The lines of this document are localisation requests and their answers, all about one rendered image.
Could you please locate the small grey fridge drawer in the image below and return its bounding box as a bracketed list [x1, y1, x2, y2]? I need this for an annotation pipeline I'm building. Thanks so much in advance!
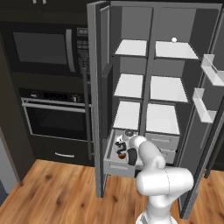
[158, 148, 178, 165]

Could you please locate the grey freezer drawer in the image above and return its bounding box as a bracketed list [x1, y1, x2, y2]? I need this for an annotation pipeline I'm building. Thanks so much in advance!
[102, 129, 147, 179]

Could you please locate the dark cupboard housing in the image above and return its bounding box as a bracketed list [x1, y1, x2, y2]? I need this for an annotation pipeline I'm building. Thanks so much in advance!
[0, 0, 98, 182]

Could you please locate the dark fridge door handle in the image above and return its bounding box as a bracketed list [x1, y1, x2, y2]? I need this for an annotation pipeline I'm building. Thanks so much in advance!
[81, 66, 94, 162]

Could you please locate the wide grey fridge drawer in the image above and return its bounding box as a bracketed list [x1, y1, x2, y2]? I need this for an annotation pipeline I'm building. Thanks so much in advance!
[144, 132, 181, 151]

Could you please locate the grey fridge door with bins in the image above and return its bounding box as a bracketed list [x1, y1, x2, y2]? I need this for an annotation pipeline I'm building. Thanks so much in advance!
[177, 8, 224, 221]

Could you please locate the black microwave oven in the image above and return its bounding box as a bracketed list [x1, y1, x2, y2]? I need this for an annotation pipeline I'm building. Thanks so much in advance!
[0, 21, 90, 79]

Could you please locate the grey fridge door with handle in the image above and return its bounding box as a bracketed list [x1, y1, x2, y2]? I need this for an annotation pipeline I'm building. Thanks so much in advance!
[86, 0, 114, 200]

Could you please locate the white door bin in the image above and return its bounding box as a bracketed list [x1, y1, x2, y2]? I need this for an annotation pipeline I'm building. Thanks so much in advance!
[199, 53, 224, 88]
[192, 87, 218, 124]

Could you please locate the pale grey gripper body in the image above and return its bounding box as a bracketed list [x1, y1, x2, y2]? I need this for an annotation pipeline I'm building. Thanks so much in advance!
[115, 139, 129, 154]

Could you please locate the black wall oven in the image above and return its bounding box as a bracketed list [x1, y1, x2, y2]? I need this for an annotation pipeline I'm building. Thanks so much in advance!
[18, 87, 95, 143]

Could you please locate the grey fridge body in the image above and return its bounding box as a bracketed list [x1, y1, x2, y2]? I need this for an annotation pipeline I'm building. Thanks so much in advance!
[99, 0, 224, 176]

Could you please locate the white fridge shelf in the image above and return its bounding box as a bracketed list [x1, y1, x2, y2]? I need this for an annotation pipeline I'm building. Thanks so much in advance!
[144, 102, 181, 136]
[150, 75, 189, 104]
[154, 40, 200, 60]
[113, 73, 144, 100]
[114, 38, 149, 58]
[112, 100, 142, 131]

